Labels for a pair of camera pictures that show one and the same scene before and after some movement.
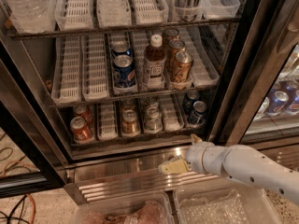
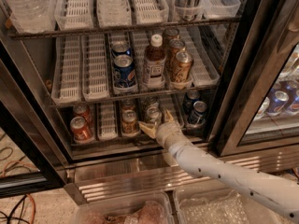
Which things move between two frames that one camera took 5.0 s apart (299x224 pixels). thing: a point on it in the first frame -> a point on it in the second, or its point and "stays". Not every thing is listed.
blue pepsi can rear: (121, 48) stays
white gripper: (194, 157) -> (165, 132)
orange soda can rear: (82, 111) stays
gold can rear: (169, 35) stays
